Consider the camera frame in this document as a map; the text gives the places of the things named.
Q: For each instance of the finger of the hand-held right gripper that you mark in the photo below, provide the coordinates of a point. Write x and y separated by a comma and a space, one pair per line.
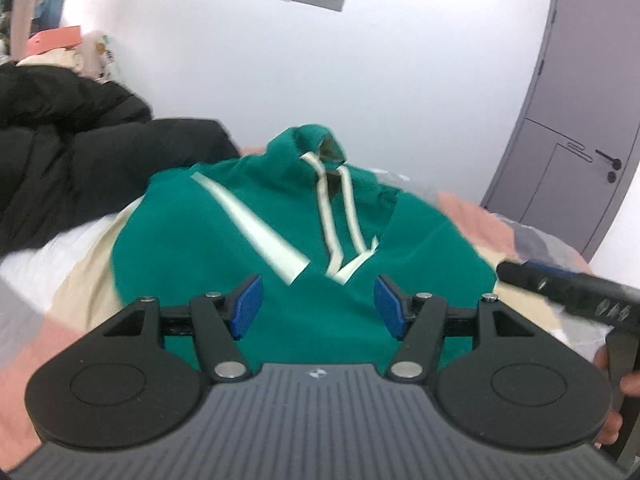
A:
535, 275

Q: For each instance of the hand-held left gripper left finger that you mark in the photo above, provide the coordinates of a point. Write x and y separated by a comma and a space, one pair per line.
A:
247, 305

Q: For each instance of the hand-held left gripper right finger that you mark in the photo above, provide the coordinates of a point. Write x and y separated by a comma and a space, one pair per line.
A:
390, 305

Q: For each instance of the green hoodie with cream stripes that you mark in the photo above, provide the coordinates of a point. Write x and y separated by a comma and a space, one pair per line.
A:
310, 230

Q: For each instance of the person's right hand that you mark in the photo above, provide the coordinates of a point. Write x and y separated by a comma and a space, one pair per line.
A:
612, 425

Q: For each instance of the grey door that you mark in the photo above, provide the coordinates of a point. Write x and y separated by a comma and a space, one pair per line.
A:
575, 110

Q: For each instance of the patchwork bed blanket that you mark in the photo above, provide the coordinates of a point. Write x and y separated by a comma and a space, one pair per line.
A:
75, 280

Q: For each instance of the black puffer jacket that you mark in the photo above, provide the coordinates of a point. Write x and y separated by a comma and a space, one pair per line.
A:
75, 160

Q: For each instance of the floral pillow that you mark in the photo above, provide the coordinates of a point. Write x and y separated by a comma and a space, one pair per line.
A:
100, 57

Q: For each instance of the cream plush cloth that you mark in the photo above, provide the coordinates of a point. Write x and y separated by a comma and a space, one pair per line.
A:
50, 60

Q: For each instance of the pink storage box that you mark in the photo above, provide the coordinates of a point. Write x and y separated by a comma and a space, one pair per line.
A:
55, 40

